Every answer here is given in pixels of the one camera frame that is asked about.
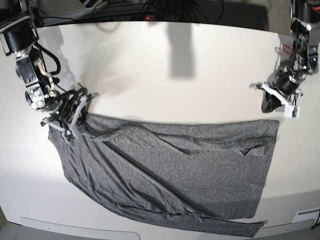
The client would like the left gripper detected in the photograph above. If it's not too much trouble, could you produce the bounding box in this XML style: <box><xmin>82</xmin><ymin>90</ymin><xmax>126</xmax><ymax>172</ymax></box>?
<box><xmin>249</xmin><ymin>82</ymin><xmax>303</xmax><ymax>113</ymax></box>

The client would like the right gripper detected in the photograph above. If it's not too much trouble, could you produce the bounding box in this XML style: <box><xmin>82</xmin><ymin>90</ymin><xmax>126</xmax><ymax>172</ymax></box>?
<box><xmin>40</xmin><ymin>87</ymin><xmax>100</xmax><ymax>140</ymax></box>

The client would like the grey long-sleeve T-shirt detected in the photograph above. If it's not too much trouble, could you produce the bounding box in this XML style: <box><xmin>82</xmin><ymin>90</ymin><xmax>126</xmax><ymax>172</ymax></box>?
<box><xmin>48</xmin><ymin>114</ymin><xmax>280</xmax><ymax>238</ymax></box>

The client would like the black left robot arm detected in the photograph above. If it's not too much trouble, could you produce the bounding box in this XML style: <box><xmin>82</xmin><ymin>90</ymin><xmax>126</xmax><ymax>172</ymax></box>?
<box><xmin>251</xmin><ymin>0</ymin><xmax>320</xmax><ymax>118</ymax></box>

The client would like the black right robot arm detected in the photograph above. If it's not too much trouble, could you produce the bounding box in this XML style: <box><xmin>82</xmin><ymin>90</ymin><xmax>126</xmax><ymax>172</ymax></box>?
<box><xmin>0</xmin><ymin>0</ymin><xmax>98</xmax><ymax>143</ymax></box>

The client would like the black power strip red light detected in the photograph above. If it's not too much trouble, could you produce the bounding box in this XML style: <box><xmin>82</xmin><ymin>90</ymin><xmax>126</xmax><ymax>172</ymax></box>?
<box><xmin>98</xmin><ymin>14</ymin><xmax>156</xmax><ymax>22</ymax></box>

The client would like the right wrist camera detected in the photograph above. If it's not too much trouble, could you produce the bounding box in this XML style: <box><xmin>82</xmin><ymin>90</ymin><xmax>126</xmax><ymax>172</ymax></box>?
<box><xmin>62</xmin><ymin>132</ymin><xmax>77</xmax><ymax>145</ymax></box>

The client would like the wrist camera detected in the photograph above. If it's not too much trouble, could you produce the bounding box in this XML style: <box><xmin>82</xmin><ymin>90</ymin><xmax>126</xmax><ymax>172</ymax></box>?
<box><xmin>284</xmin><ymin>105</ymin><xmax>300</xmax><ymax>119</ymax></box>
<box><xmin>62</xmin><ymin>132</ymin><xmax>77</xmax><ymax>145</ymax></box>

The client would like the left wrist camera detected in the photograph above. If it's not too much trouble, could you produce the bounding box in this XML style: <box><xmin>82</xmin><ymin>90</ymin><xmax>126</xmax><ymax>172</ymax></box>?
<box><xmin>284</xmin><ymin>105</ymin><xmax>300</xmax><ymax>119</ymax></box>

